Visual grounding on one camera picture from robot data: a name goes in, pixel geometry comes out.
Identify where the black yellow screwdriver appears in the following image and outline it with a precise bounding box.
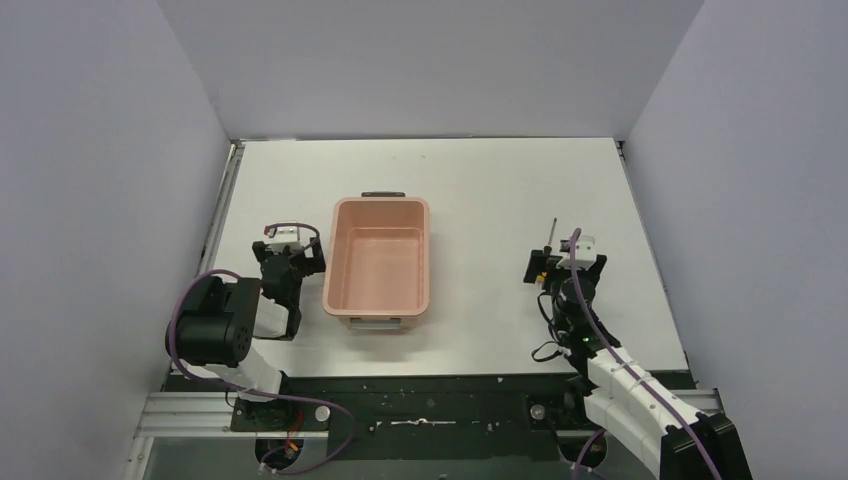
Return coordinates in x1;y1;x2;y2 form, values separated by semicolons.
536;217;558;285

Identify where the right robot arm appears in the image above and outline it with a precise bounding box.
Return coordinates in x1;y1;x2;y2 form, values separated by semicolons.
523;246;752;479

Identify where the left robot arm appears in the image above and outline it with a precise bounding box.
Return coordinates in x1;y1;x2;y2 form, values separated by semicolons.
165;236;326;430

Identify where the pink plastic bin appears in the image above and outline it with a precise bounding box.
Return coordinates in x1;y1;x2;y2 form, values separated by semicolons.
322;192;430;331

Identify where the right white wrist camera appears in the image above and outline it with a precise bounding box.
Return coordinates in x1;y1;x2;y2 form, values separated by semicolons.
556;236;597;270

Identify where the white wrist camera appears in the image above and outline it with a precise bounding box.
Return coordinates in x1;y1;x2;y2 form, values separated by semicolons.
266;226;303;255
556;236;597;270

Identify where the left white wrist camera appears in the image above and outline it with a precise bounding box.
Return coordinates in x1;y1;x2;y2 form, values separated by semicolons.
266;226;303;255

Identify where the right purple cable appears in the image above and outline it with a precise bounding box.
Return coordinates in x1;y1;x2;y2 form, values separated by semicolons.
568;228;724;480

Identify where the purple cable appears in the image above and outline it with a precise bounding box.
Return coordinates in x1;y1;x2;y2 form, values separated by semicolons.
166;221;357;478
568;228;724;480

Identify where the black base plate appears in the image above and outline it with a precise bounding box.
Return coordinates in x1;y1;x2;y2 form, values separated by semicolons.
225;373;598;468

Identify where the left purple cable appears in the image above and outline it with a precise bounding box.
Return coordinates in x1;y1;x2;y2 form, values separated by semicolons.
166;221;357;478

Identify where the aluminium frame rail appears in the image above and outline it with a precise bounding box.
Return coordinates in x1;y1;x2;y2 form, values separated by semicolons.
137;138;726;479

